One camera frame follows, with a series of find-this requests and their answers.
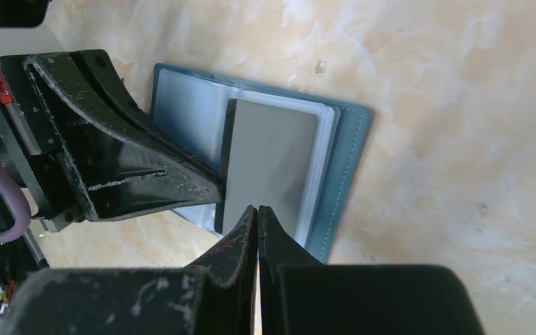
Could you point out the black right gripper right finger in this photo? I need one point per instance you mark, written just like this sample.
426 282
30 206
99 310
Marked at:
300 295

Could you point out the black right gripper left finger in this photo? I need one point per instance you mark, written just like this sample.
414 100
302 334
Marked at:
212 295

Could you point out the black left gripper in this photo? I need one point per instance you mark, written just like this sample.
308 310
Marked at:
85 150

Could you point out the blue leather card holder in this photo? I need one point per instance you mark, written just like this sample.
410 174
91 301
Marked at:
189 107

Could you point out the black credit card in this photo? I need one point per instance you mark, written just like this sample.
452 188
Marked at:
265 156

